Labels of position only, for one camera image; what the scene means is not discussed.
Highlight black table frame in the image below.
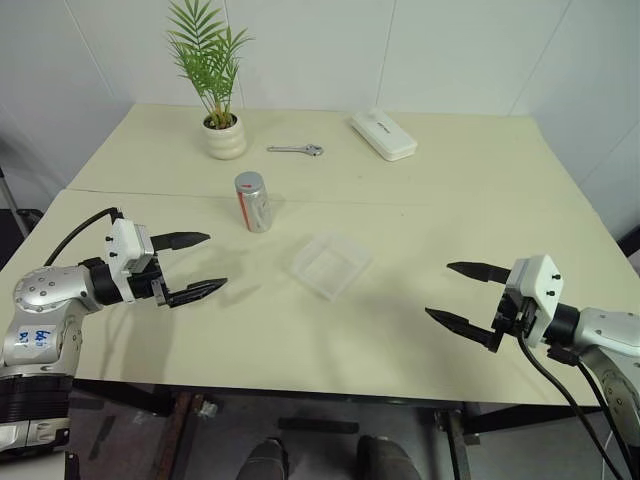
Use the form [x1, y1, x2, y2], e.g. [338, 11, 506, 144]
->
[64, 378, 604, 480]

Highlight white rectangular case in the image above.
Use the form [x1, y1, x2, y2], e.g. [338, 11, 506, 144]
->
[348, 106, 419, 163]

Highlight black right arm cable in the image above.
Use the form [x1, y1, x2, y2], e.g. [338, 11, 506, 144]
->
[546, 347, 632, 480]
[517, 333, 603, 480]

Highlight grey lid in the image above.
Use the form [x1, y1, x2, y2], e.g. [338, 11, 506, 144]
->
[233, 170, 266, 197]

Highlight clear plastic container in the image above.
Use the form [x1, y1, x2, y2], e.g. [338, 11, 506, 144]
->
[289, 229, 376, 302]

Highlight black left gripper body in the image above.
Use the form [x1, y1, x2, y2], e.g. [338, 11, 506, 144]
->
[126, 255, 172, 308]

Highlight thin white cable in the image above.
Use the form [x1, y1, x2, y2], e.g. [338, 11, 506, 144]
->
[601, 423, 621, 480]

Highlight white ribbed plant pot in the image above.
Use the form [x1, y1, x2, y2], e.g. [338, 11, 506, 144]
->
[201, 112, 249, 162]

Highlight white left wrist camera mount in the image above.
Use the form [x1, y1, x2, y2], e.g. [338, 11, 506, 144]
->
[105, 217, 154, 304]

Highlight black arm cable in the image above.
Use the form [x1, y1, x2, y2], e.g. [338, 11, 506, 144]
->
[517, 333, 603, 480]
[546, 347, 632, 480]
[43, 207, 125, 269]

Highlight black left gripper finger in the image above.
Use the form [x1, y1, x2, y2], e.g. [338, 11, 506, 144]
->
[151, 231, 211, 252]
[166, 277, 229, 309]

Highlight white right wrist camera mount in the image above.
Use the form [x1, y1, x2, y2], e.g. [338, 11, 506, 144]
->
[506, 253, 566, 349]

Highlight dark rounded shape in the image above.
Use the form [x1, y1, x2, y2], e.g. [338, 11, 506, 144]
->
[356, 434, 422, 480]
[236, 437, 292, 480]

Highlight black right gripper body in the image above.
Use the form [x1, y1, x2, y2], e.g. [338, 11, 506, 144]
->
[491, 286, 540, 352]

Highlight grey metal table leg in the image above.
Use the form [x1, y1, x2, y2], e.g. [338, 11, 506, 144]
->
[433, 408, 481, 480]

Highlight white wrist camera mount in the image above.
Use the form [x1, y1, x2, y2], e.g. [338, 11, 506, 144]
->
[105, 217, 154, 304]
[506, 253, 566, 349]

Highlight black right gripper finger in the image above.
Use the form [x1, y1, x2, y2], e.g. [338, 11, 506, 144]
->
[424, 306, 503, 355]
[445, 260, 512, 288]

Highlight black object at wall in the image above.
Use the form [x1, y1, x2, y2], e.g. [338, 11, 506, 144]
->
[616, 218, 640, 277]

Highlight rusty metal table leg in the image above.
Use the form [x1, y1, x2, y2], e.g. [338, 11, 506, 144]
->
[158, 391, 207, 480]

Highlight silver adjustable wrench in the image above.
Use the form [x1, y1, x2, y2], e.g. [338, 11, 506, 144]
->
[266, 143, 326, 158]

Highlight green artificial palm plant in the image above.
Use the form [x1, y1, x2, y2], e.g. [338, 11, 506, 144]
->
[166, 0, 257, 129]

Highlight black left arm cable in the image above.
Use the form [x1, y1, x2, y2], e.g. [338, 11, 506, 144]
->
[43, 207, 125, 269]

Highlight silver can with red stripe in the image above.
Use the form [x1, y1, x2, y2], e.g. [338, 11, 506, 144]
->
[234, 172, 274, 234]

